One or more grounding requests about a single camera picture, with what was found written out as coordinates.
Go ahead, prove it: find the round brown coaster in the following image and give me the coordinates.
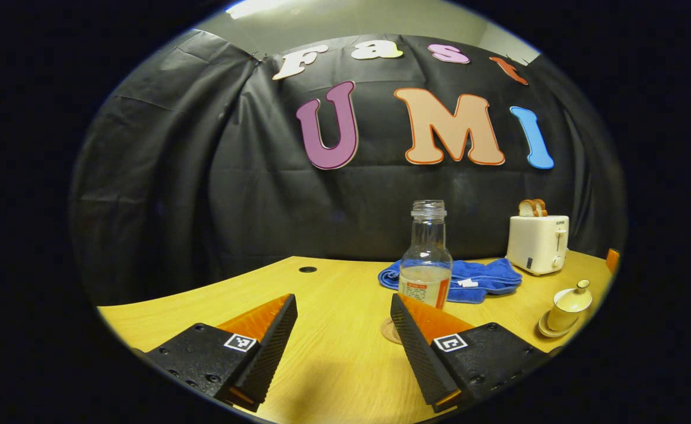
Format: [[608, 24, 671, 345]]
[[380, 317, 406, 346]]

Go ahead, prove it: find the blue towel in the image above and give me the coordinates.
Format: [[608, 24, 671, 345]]
[[378, 257, 523, 305]]

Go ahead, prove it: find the black backdrop cloth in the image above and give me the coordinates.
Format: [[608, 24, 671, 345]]
[[69, 29, 628, 307]]

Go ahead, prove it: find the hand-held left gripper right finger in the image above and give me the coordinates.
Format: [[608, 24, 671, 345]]
[[389, 292, 553, 413]]

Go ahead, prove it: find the cream teacup lid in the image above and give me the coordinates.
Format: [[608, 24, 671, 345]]
[[554, 280, 593, 314]]

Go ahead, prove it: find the cream toaster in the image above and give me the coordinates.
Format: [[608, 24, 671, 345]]
[[506, 215, 570, 277]]

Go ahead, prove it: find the cream saucer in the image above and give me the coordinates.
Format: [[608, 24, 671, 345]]
[[538, 310, 582, 339]]

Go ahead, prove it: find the clear glass water bottle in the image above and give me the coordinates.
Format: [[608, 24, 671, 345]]
[[398, 200, 454, 311]]

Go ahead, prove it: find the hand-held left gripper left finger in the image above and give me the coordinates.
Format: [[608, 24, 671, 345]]
[[144, 293, 299, 413]]

